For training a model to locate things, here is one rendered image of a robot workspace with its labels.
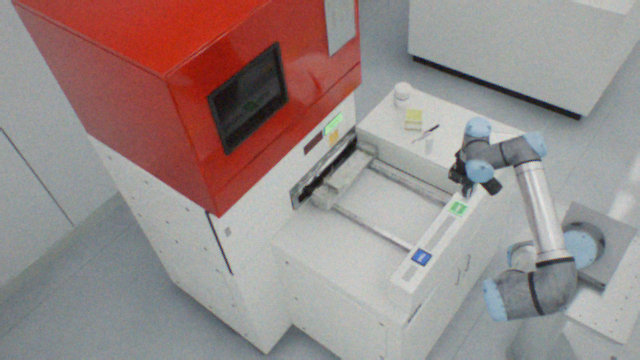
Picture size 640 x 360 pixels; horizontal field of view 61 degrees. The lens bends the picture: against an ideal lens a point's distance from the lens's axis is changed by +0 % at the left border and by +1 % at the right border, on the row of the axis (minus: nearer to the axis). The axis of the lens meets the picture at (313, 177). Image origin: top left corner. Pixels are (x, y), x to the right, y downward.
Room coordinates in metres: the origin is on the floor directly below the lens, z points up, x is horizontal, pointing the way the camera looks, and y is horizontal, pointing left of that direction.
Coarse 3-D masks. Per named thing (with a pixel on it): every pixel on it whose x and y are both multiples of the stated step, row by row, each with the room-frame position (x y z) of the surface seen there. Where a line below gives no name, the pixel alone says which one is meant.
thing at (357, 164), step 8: (360, 152) 1.62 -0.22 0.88; (352, 160) 1.58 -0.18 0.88; (360, 160) 1.58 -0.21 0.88; (368, 160) 1.57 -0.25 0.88; (344, 168) 1.54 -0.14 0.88; (352, 168) 1.54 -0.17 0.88; (360, 168) 1.53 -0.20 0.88; (336, 176) 1.51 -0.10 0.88; (344, 176) 1.50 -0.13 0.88; (352, 176) 1.49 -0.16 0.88; (344, 184) 1.46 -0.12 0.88; (336, 192) 1.42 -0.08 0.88; (312, 200) 1.40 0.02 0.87; (336, 200) 1.40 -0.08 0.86; (328, 208) 1.36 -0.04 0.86
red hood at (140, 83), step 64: (64, 0) 1.54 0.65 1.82; (128, 0) 1.48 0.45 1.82; (192, 0) 1.43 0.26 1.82; (256, 0) 1.38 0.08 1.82; (320, 0) 1.52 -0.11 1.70; (64, 64) 1.51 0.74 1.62; (128, 64) 1.21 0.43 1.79; (192, 64) 1.16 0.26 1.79; (256, 64) 1.31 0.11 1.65; (320, 64) 1.50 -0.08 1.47; (128, 128) 1.34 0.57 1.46; (192, 128) 1.11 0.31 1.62; (256, 128) 1.26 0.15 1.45; (192, 192) 1.17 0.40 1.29
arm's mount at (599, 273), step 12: (576, 204) 1.09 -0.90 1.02; (564, 216) 1.07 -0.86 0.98; (576, 216) 1.05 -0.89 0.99; (588, 216) 1.04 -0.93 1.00; (600, 216) 1.02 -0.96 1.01; (600, 228) 0.99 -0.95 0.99; (612, 228) 0.98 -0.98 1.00; (624, 228) 0.97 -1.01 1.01; (636, 228) 0.95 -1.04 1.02; (612, 240) 0.95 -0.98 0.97; (624, 240) 0.94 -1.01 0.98; (612, 252) 0.92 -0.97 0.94; (624, 252) 0.91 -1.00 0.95; (600, 264) 0.90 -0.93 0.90; (612, 264) 0.89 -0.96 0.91; (588, 276) 0.89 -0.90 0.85; (600, 276) 0.87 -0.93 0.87
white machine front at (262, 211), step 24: (288, 168) 1.40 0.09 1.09; (264, 192) 1.30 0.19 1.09; (288, 192) 1.38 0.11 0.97; (240, 216) 1.21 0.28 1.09; (264, 216) 1.28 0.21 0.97; (288, 216) 1.36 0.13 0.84; (216, 240) 1.14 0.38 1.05; (240, 240) 1.19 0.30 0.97; (264, 240) 1.26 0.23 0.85; (240, 264) 1.16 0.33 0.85
